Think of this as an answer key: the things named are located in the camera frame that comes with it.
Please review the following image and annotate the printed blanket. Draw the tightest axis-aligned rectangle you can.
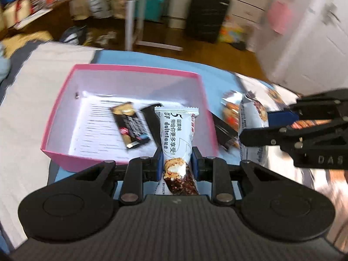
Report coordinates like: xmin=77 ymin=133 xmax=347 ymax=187
xmin=234 ymin=72 xmax=348 ymax=191

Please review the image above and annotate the teal bag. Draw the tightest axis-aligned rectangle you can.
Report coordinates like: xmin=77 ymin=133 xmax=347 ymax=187
xmin=145 ymin=0 xmax=174 ymax=22

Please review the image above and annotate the white door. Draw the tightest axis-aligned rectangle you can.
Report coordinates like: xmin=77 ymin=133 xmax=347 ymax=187
xmin=257 ymin=0 xmax=348 ymax=90

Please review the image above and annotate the colourful box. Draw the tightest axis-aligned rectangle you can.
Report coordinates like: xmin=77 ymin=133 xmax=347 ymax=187
xmin=219 ymin=19 xmax=245 ymax=44

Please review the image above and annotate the black suitcase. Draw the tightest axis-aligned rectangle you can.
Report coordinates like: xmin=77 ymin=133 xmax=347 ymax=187
xmin=186 ymin=0 xmax=231 ymax=44

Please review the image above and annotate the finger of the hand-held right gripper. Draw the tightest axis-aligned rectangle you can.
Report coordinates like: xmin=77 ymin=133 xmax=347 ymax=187
xmin=239 ymin=120 xmax=348 ymax=151
xmin=268 ymin=88 xmax=348 ymax=128

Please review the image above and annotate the brown paper bag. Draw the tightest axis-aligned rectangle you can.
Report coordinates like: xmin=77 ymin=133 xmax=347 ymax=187
xmin=114 ymin=0 xmax=131 ymax=18
xmin=71 ymin=0 xmax=94 ymax=19

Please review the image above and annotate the white printed bag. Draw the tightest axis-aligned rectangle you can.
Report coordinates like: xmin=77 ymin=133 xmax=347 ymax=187
xmin=90 ymin=0 xmax=113 ymax=17

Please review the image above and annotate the white snack packet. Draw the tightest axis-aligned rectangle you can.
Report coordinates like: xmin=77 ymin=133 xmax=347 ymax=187
xmin=238 ymin=92 xmax=270 ymax=166

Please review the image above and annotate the clear bag of mixed snacks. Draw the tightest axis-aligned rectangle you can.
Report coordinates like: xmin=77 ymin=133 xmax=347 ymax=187
xmin=220 ymin=90 xmax=243 ymax=131

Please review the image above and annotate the wooden cabinet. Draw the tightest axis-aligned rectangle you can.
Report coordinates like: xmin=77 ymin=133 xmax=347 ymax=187
xmin=0 ymin=0 xmax=72 ymax=32

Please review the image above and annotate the white rolling table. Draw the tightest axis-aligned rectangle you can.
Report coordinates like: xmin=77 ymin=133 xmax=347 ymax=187
xmin=118 ymin=0 xmax=237 ymax=52

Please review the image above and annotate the yellow bedding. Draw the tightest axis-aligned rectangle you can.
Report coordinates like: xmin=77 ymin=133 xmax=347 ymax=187
xmin=1 ymin=31 xmax=53 ymax=52

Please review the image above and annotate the printed paper sheet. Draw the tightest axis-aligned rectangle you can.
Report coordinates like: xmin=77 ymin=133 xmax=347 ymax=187
xmin=68 ymin=91 xmax=164 ymax=157

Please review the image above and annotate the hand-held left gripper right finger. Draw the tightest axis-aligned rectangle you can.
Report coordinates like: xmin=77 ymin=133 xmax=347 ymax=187
xmin=190 ymin=146 xmax=273 ymax=206

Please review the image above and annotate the white chocolate snack bar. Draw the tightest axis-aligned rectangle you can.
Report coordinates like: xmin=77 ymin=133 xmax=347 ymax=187
xmin=154 ymin=106 xmax=200 ymax=196

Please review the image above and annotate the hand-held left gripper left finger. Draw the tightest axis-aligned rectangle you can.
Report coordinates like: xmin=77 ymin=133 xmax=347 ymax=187
xmin=75 ymin=146 xmax=164 ymax=206

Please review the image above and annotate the dark flat packet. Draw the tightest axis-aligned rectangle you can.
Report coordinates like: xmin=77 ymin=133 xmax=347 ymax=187
xmin=140 ymin=103 xmax=164 ymax=147

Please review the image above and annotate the crumpled white paper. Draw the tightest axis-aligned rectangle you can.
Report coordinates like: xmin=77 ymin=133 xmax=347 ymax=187
xmin=94 ymin=31 xmax=117 ymax=45

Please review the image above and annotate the white wardrobe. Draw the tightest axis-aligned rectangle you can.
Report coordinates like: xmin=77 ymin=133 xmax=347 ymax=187
xmin=231 ymin=0 xmax=275 ymax=52

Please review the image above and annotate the dark plastic bag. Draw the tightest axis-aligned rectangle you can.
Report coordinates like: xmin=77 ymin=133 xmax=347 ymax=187
xmin=60 ymin=26 xmax=87 ymax=44

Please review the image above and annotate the pink paper bag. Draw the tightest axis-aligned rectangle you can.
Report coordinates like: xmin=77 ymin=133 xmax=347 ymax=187
xmin=268 ymin=1 xmax=293 ymax=34

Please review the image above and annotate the white grey quilt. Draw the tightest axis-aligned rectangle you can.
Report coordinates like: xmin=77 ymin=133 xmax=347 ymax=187
xmin=0 ymin=43 xmax=104 ymax=252

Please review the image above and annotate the pink cardboard box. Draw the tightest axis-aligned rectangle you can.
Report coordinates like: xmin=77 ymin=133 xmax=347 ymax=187
xmin=41 ymin=64 xmax=219 ymax=173

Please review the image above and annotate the small black snack packet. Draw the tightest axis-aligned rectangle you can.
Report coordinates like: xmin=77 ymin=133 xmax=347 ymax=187
xmin=110 ymin=102 xmax=151 ymax=150

